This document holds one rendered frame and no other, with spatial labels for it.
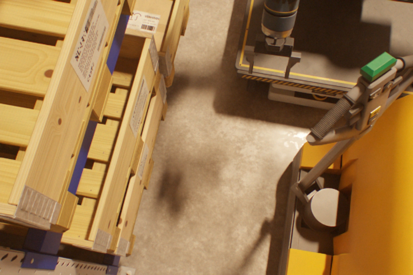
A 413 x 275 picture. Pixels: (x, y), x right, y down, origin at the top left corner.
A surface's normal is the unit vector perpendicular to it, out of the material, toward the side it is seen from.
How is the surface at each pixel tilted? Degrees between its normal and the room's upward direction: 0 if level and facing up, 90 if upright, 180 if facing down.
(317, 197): 0
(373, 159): 74
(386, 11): 0
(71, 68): 90
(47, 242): 90
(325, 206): 0
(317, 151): 22
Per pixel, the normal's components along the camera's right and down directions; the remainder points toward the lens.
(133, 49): -0.20, 0.93
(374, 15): 0.00, -0.33
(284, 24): 0.16, 0.72
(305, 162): -0.37, -0.37
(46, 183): 0.98, 0.18
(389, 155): -0.94, -0.27
